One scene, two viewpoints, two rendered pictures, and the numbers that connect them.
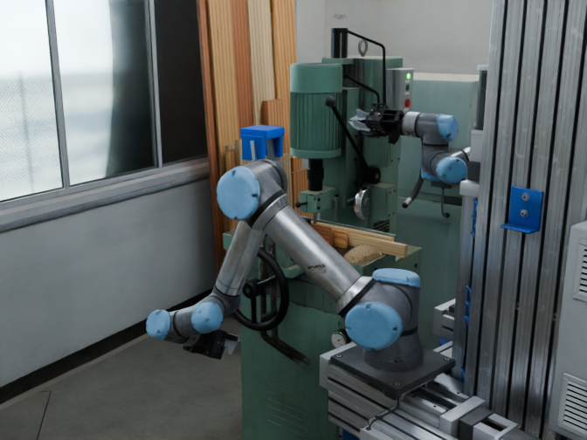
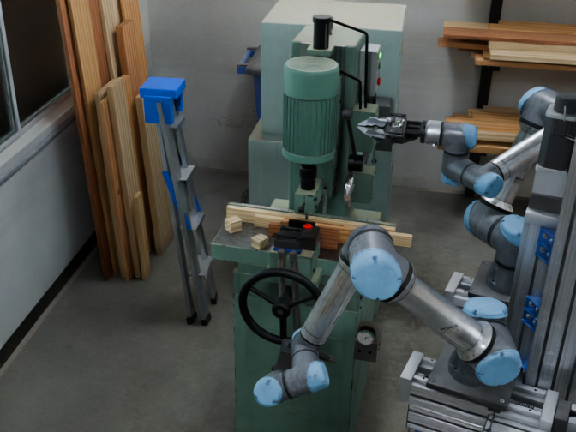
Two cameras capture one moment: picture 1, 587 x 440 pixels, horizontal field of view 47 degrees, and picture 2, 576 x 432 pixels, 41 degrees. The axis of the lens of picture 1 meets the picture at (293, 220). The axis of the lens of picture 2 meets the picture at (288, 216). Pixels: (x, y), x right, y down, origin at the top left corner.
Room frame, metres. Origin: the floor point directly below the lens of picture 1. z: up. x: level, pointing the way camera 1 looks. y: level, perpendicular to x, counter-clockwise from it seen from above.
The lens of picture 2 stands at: (0.19, 0.95, 2.24)
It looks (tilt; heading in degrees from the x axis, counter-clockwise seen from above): 29 degrees down; 336
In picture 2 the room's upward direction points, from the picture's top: 1 degrees clockwise
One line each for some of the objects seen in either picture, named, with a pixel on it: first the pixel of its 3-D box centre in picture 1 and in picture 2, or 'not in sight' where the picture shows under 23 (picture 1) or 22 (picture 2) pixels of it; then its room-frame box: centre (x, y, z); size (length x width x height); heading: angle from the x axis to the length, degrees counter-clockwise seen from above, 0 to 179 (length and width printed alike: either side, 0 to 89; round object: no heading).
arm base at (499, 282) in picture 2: not in sight; (511, 271); (1.87, -0.62, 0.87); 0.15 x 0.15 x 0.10
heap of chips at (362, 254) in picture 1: (362, 251); not in sight; (2.09, -0.22, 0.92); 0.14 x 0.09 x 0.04; 142
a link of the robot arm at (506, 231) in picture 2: not in sight; (514, 239); (1.88, -0.62, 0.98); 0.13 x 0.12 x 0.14; 6
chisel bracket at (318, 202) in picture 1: (319, 202); (309, 196); (2.33, -0.09, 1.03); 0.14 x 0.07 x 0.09; 142
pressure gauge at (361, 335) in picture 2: (341, 340); (366, 337); (1.99, -0.15, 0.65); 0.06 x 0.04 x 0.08; 52
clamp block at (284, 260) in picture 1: (282, 246); (295, 255); (2.16, 0.04, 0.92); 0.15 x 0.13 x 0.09; 52
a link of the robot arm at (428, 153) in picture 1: (436, 161); (457, 167); (1.97, -0.42, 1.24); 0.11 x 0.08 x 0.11; 6
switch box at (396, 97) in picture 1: (399, 91); (369, 69); (2.48, -0.38, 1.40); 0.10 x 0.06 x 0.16; 142
